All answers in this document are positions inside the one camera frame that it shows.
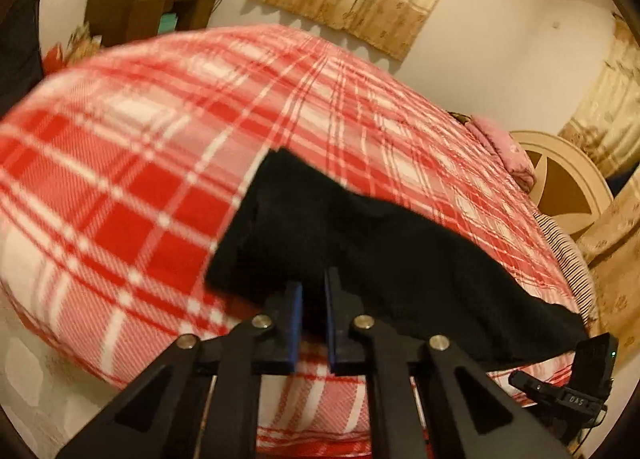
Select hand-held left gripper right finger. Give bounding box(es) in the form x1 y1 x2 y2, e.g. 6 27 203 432
324 267 576 459

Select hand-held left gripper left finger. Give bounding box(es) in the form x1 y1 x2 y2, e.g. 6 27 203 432
56 281 305 459

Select black pants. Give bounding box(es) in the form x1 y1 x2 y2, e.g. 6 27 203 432
204 148 590 372

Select striped mattress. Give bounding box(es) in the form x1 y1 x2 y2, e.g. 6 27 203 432
532 209 597 330

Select cream round headboard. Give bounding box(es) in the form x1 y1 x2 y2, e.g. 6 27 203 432
506 130 615 242

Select red plaid blanket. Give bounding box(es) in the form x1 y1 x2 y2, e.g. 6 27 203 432
0 24 585 458

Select pink pillow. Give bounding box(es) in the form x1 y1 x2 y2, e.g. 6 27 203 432
466 113 537 192

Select brown wooden cabinet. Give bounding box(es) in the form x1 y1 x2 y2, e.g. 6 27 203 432
82 0 226 48

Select dark hanging cloth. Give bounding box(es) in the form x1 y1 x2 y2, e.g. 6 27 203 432
0 0 45 114

